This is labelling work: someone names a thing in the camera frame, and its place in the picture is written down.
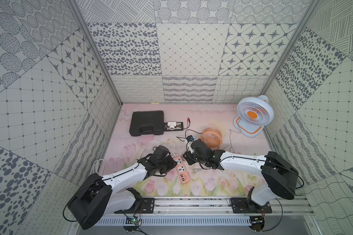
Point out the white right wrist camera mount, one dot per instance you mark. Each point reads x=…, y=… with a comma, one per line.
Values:
x=190, y=139

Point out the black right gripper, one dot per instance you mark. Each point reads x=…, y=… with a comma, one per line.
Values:
x=188, y=158

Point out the black tray with white adapter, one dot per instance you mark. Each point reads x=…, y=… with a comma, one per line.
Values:
x=173, y=126

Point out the black tool case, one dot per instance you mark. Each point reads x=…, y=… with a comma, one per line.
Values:
x=147, y=123

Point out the red black clip leads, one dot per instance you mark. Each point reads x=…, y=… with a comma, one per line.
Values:
x=187, y=124

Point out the green circuit board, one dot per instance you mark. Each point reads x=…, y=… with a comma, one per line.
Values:
x=133, y=221

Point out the small orange desk fan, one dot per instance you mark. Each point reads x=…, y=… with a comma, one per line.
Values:
x=212, y=137

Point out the white orange desk fan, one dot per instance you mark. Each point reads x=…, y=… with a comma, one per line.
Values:
x=254, y=113

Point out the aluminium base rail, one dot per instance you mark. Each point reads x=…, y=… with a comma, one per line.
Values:
x=221, y=205

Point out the orange power strip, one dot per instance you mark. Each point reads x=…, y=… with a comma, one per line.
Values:
x=182, y=170

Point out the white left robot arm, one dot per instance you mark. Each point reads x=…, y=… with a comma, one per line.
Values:
x=101, y=195

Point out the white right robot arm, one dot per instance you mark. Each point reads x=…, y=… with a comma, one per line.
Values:
x=279, y=175

